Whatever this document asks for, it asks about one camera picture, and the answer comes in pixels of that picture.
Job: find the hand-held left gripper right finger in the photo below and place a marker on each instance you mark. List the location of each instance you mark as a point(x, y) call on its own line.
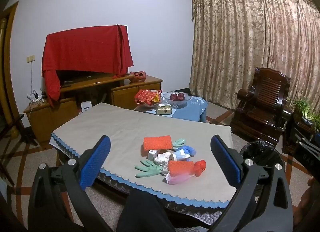
point(226, 161)

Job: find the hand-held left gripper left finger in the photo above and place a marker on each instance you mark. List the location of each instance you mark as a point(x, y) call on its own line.
point(95, 161)

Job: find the trash bin with black bag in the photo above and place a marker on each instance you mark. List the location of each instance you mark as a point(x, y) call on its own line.
point(262, 151)

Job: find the blue plastic bag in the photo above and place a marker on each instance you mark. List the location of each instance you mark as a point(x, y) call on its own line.
point(188, 149)

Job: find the orange foam net sleeve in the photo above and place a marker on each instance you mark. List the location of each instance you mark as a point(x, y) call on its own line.
point(157, 144)
point(181, 167)

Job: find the person's right forearm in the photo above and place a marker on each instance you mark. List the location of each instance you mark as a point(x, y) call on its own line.
point(308, 209)

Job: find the red plastic flower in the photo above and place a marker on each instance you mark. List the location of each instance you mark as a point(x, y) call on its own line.
point(200, 165)

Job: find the dark wooden plant stand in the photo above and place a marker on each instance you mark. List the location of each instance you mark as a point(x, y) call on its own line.
point(291, 131)

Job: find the grey quilted table cover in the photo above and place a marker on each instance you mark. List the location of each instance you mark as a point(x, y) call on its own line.
point(117, 184)

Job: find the white blue paper cup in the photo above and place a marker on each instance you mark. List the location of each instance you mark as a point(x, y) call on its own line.
point(178, 157)

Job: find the potted green plant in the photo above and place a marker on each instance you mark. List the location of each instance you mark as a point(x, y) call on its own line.
point(306, 109)

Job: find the table with beige cloth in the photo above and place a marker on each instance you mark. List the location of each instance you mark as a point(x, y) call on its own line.
point(130, 126)

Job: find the small green rubber glove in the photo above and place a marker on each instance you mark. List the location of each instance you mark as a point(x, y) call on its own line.
point(178, 143)

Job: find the pink plastic packet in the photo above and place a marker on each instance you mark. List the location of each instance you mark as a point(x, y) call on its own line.
point(177, 179)

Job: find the large green rubber glove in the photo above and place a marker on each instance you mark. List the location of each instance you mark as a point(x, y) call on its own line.
point(147, 168)

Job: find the white box appliance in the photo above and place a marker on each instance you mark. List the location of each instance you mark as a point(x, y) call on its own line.
point(86, 106)

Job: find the small white carton box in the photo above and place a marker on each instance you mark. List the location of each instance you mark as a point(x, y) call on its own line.
point(151, 156)

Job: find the blue table cloth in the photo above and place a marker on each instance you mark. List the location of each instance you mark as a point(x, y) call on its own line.
point(193, 110)

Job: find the crumpled white paper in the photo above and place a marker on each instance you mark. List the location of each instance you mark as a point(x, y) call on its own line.
point(161, 158)

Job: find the person's leg dark trousers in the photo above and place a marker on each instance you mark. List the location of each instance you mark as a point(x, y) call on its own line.
point(145, 212)

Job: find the dark wooden armchair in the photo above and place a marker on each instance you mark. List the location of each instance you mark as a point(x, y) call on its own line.
point(265, 101)

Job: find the glass fruit bowl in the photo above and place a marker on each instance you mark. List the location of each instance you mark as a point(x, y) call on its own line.
point(186, 99)

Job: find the glass coffee table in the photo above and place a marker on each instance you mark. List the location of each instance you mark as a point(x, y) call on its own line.
point(147, 109)

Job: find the wooden television cabinet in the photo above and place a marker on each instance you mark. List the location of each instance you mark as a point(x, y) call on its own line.
point(125, 93)

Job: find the dark folding stand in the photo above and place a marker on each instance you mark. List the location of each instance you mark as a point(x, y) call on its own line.
point(23, 131)

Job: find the glass snack bowl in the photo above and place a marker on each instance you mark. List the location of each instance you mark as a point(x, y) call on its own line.
point(150, 104)

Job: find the red apple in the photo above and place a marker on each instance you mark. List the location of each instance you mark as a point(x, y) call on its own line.
point(173, 97)
point(180, 96)

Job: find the beige tissue box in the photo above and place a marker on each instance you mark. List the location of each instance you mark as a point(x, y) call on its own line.
point(165, 110)

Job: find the red snack packet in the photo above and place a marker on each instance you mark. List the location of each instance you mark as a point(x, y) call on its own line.
point(145, 96)

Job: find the power strip with plugs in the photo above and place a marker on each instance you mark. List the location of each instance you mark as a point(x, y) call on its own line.
point(35, 96)

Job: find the black television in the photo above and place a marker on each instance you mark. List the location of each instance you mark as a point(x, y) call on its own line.
point(75, 75)

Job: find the red bag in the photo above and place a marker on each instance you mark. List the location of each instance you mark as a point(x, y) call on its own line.
point(137, 76)

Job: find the beige patterned curtain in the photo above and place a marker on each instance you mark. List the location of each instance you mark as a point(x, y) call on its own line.
point(250, 34)

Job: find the wall outlet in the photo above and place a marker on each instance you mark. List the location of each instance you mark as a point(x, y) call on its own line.
point(30, 59)

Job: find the wooden door frame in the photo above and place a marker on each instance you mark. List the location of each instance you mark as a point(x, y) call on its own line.
point(10, 59)

